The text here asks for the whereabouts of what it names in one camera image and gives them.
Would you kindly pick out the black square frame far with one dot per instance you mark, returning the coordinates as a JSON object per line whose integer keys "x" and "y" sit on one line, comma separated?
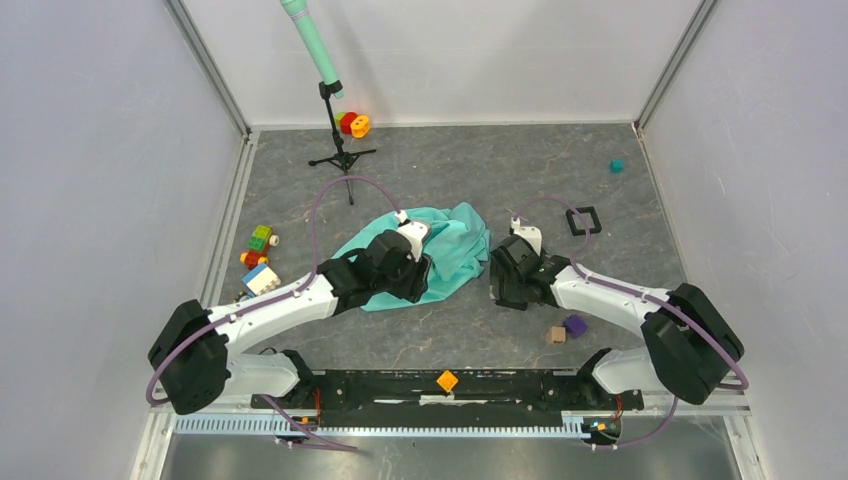
{"x": 583, "y": 221}

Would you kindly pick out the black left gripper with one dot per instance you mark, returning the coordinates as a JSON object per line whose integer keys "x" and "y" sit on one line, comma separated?
{"x": 416, "y": 283}

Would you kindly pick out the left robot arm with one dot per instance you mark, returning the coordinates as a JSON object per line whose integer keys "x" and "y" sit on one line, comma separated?
{"x": 202, "y": 353}

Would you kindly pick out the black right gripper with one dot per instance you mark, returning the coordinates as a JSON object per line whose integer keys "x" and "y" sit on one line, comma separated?
{"x": 495, "y": 280}

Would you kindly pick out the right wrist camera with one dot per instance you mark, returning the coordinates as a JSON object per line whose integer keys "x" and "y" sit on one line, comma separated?
{"x": 531, "y": 234}

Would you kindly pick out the colourful toy brick train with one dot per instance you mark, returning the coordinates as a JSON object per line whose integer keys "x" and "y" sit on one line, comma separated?
{"x": 262, "y": 240}

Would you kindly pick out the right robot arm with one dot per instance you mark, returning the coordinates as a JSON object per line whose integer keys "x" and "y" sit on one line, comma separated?
{"x": 688, "y": 349}

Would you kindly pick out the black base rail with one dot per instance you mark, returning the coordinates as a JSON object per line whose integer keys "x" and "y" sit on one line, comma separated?
{"x": 412, "y": 398}

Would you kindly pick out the red orange toy rings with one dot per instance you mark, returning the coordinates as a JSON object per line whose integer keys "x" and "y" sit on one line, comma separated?
{"x": 352, "y": 124}

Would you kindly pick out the mint green microphone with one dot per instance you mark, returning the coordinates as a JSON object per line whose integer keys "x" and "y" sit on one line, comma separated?
{"x": 298, "y": 12}

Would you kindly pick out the black tripod stand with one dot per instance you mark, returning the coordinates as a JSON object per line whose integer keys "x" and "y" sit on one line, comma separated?
{"x": 342, "y": 159}

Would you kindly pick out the purple toy brick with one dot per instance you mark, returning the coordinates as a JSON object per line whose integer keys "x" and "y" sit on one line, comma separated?
{"x": 575, "y": 325}

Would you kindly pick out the orange diamond marker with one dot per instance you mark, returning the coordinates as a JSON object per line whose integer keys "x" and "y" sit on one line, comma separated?
{"x": 447, "y": 381}

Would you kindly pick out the mint green garment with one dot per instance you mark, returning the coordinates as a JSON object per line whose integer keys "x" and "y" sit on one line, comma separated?
{"x": 458, "y": 245}

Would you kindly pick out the small teal cube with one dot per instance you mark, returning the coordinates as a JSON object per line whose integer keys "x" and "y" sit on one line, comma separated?
{"x": 616, "y": 166}

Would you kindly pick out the small wooden cube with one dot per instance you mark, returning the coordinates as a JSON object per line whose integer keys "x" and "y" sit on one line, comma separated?
{"x": 556, "y": 335}

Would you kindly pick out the blue white toy brick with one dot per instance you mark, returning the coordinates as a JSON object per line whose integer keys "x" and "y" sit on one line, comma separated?
{"x": 260, "y": 280}

